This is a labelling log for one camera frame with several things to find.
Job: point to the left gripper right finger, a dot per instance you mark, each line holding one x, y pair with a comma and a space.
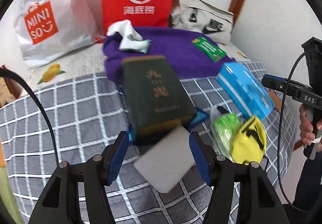
204, 158

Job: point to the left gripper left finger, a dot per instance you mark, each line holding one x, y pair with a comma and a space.
116, 156

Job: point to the green tissue pack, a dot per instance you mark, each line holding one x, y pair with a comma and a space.
224, 126

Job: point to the white sponge block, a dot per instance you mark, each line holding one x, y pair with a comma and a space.
168, 161

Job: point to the yellow black pouch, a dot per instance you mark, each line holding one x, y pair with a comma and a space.
249, 143

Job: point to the green wet wipes packet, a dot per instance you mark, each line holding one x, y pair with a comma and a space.
213, 52

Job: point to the person right hand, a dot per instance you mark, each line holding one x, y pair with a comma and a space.
306, 127

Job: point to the blue tissue box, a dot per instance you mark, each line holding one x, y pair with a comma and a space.
248, 94

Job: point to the grey checkered tablecloth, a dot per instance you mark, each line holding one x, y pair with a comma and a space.
86, 114

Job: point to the dark green tea tin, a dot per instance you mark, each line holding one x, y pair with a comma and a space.
155, 98

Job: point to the purple towel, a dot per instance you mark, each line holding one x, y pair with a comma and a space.
176, 45

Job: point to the patterned book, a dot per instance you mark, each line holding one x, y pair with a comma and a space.
9, 91

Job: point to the grey Nike pouch bag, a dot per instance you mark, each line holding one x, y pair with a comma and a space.
200, 16

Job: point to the white Miniso plastic bag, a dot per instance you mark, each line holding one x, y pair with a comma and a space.
48, 29

